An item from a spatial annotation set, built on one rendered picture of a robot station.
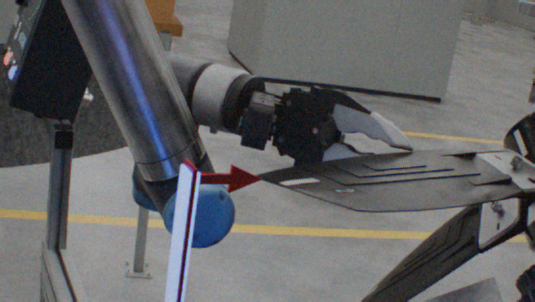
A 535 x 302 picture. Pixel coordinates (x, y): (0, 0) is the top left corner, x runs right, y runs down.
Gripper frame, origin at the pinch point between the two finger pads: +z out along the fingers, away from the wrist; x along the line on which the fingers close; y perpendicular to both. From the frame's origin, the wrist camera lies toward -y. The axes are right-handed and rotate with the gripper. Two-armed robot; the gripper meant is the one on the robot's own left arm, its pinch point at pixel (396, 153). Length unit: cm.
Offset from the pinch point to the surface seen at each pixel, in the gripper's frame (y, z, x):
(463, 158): 1.1, 6.7, -1.4
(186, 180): -24.6, -8.9, 2.5
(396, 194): -13.7, 4.7, 0.9
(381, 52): 600, -207, 12
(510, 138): 9.6, 9.8, -3.8
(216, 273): 179, -112, 100
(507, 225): 9.3, 12.1, 5.6
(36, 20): 6, -59, -3
